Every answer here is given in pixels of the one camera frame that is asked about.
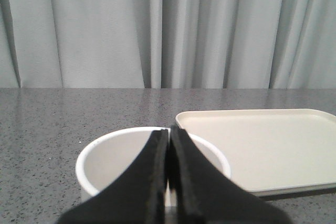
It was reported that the white smiley mug black handle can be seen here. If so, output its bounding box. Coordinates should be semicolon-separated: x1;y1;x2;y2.
75;126;232;209

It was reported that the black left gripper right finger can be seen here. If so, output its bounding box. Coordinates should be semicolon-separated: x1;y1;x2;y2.
166;126;292;223

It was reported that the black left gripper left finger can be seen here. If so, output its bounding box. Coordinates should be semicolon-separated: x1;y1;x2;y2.
57;130;168;223

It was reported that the cream rectangular plastic tray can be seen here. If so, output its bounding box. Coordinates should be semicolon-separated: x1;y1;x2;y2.
176;109;335;196

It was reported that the light grey curtain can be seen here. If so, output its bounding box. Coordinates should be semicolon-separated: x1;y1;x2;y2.
1;0;335;89

